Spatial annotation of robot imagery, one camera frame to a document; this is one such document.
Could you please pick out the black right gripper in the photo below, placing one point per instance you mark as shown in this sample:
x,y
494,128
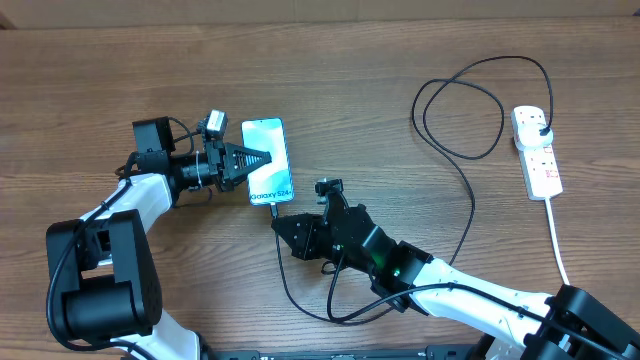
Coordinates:
x,y
307,242

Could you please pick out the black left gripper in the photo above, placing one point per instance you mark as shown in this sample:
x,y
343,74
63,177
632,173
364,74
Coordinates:
x,y
218,151

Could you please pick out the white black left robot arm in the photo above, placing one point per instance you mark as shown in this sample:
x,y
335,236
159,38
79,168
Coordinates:
x,y
104,291

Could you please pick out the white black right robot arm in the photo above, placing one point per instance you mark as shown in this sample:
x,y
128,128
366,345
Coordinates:
x,y
571,324

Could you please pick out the white charger plug adapter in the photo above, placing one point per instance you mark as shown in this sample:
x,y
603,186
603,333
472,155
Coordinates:
x,y
532,136

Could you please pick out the white power strip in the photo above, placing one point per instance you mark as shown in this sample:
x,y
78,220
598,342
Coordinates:
x,y
539,166

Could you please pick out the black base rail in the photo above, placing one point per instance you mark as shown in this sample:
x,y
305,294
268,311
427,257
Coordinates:
x,y
432,352

